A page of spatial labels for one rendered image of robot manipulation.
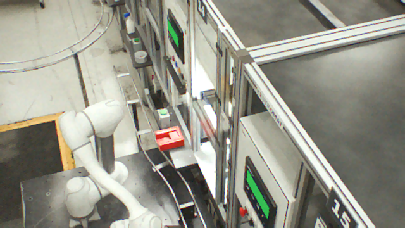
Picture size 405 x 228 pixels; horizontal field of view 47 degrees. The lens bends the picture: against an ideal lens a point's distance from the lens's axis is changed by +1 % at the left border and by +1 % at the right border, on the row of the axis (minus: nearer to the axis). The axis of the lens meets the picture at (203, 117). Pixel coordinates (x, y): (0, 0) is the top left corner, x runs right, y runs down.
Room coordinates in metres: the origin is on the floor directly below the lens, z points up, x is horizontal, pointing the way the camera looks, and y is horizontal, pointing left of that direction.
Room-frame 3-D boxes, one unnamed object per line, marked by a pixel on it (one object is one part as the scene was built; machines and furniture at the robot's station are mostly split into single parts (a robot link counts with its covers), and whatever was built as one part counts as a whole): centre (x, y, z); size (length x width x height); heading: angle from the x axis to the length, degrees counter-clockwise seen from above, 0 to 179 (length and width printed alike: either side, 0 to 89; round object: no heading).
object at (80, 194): (1.67, 0.73, 0.85); 0.18 x 0.16 x 0.22; 130
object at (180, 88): (2.14, 0.17, 1.37); 0.36 x 0.04 x 0.04; 19
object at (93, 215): (1.64, 0.73, 0.71); 0.22 x 0.18 x 0.06; 19
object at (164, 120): (2.17, 0.25, 0.97); 0.08 x 0.08 x 0.12; 19
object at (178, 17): (2.18, 0.04, 1.60); 0.42 x 0.29 x 0.46; 19
